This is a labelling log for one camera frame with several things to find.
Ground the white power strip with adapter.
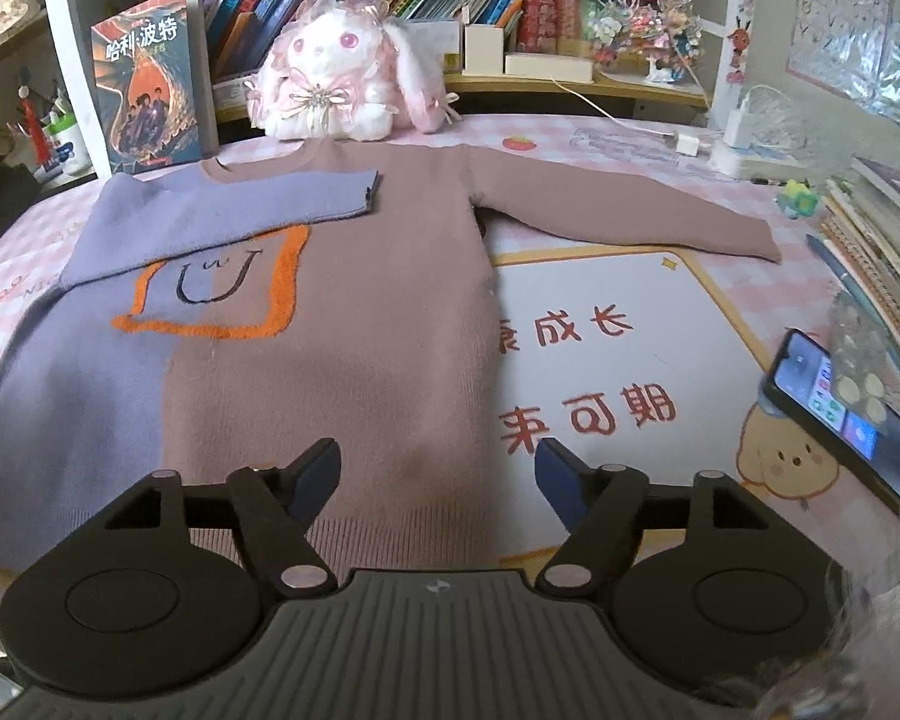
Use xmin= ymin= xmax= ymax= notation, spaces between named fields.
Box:
xmin=709 ymin=106 xmax=811 ymax=181

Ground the small cream box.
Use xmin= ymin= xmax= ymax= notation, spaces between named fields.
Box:
xmin=463 ymin=21 xmax=505 ymax=76

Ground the red tassel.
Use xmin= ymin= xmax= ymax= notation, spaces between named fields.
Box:
xmin=19 ymin=82 xmax=50 ymax=166

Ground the dark fantasy novel book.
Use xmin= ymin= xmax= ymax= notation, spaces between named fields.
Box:
xmin=90 ymin=0 xmax=220 ymax=170

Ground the small green toy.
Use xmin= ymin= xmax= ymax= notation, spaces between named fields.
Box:
xmin=778 ymin=178 xmax=817 ymax=215

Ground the alphabet wall poster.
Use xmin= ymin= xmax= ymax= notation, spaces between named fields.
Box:
xmin=787 ymin=0 xmax=900 ymax=102

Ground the black bag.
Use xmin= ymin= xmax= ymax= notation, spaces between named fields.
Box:
xmin=0 ymin=135 xmax=40 ymax=256

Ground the stack of notebooks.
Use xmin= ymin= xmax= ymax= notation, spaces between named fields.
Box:
xmin=817 ymin=157 xmax=900 ymax=391

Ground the colourful flower ornament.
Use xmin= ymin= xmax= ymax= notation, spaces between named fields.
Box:
xmin=592 ymin=0 xmax=710 ymax=87

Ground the white pink plush bunny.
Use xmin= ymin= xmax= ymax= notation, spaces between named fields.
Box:
xmin=244 ymin=0 xmax=462 ymax=142

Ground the black smartphone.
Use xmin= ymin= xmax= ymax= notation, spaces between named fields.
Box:
xmin=761 ymin=328 xmax=900 ymax=517

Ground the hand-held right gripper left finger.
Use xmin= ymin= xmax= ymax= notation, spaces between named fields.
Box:
xmin=99 ymin=436 xmax=342 ymax=593

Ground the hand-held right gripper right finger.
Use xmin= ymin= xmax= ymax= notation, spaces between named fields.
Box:
xmin=536 ymin=438 xmax=777 ymax=595

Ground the clear plastic blister pack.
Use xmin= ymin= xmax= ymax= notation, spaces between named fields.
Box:
xmin=825 ymin=292 xmax=900 ymax=436

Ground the flat white box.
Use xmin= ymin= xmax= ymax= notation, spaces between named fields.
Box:
xmin=504 ymin=51 xmax=595 ymax=84

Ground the purple and brown knit sweater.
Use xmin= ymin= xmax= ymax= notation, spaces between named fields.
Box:
xmin=0 ymin=139 xmax=783 ymax=571

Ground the white cable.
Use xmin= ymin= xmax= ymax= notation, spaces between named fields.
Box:
xmin=555 ymin=79 xmax=676 ymax=143

